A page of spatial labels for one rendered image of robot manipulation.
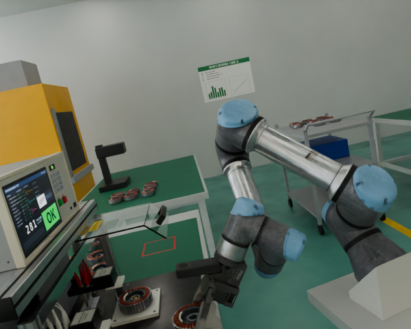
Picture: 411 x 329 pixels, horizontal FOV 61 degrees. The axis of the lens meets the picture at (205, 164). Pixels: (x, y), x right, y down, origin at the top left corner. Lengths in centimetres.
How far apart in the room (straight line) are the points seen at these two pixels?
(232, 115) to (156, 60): 522
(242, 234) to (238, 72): 550
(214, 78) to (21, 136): 320
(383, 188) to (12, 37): 632
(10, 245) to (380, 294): 89
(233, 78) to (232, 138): 521
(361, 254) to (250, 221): 35
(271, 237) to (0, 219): 60
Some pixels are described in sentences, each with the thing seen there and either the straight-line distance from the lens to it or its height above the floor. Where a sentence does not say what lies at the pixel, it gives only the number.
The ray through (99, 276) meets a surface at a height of 92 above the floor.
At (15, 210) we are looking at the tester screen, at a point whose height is 124.
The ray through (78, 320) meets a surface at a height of 92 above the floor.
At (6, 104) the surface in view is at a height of 180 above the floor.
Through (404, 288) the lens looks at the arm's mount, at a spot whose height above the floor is 81.
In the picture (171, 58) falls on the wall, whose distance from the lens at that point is 620.
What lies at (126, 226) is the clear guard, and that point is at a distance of 111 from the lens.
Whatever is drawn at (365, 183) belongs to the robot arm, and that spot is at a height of 110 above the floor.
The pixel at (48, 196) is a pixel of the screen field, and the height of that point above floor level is 122.
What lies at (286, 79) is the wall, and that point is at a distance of 646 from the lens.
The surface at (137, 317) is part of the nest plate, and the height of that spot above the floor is 78.
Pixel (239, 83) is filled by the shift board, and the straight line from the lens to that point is 626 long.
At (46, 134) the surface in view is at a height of 136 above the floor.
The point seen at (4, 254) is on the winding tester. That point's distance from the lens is 91.
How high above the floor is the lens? 139
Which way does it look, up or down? 11 degrees down
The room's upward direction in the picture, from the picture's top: 12 degrees counter-clockwise
